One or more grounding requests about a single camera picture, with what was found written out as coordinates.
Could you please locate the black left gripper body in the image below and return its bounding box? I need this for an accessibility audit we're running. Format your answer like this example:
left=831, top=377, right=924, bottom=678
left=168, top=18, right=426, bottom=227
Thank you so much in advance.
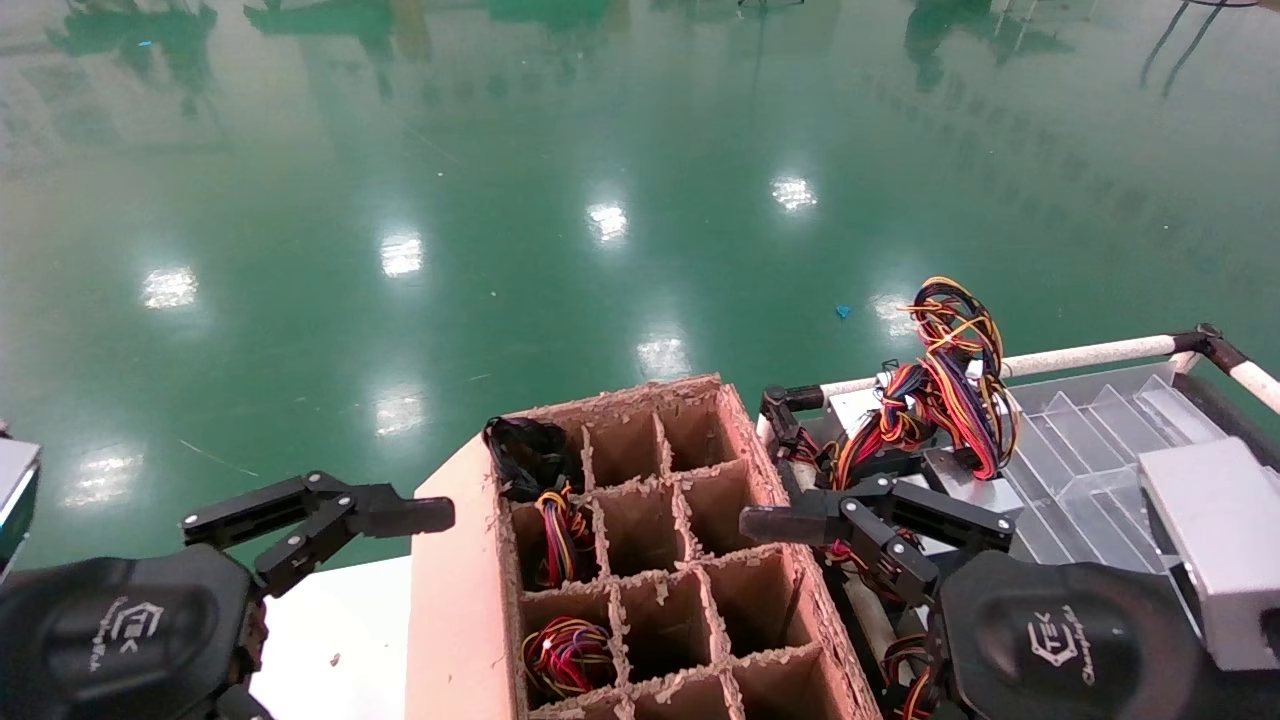
left=0, top=545, right=271, bottom=720

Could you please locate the silver power supply tall wire loop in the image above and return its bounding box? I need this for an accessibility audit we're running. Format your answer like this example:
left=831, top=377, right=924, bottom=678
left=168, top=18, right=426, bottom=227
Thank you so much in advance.
left=800, top=277, right=1026, bottom=516

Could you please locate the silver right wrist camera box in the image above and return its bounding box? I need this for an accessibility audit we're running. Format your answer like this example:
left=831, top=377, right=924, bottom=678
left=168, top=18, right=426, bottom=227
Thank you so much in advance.
left=1138, top=437, right=1280, bottom=671

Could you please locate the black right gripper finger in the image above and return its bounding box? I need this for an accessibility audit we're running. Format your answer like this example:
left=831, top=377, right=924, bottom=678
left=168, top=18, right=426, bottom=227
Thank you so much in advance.
left=742, top=515, right=941, bottom=606
left=740, top=474, right=1014, bottom=554

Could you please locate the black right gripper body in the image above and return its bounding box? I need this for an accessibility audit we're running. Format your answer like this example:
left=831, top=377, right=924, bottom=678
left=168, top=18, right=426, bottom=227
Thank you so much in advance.
left=930, top=552, right=1280, bottom=720

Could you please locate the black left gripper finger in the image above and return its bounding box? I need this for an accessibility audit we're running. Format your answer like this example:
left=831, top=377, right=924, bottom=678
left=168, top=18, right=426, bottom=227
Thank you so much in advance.
left=255, top=503, right=456, bottom=598
left=182, top=471, right=456, bottom=549

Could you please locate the brown cardboard box with dividers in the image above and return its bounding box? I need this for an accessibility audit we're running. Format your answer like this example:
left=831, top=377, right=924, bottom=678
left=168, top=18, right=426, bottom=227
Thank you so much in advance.
left=405, top=375, right=881, bottom=720

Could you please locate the clear plastic divider tray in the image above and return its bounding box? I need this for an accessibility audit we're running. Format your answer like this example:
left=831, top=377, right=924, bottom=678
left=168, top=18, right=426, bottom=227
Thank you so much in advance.
left=1000, top=362, right=1231, bottom=576

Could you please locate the long white pipe rail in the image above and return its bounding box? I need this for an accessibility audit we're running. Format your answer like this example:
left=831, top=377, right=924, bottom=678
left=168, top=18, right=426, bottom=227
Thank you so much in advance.
left=818, top=333, right=1186, bottom=401

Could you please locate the silver power supply with wires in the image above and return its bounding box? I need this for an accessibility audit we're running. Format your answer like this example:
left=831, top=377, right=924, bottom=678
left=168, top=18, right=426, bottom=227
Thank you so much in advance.
left=520, top=617, right=616, bottom=699

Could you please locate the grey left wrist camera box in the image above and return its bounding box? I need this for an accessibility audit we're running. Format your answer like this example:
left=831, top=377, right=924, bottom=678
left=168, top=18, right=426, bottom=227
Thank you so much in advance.
left=0, top=437, right=41, bottom=581

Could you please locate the black cable bundle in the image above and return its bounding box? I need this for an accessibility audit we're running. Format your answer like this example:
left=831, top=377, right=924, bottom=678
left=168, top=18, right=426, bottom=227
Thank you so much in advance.
left=483, top=415, right=583, bottom=503

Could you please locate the black pipe connector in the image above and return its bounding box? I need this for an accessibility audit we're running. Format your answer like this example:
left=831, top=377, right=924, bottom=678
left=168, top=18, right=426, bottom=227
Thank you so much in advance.
left=758, top=385, right=831, bottom=456
left=1172, top=323, right=1251, bottom=376

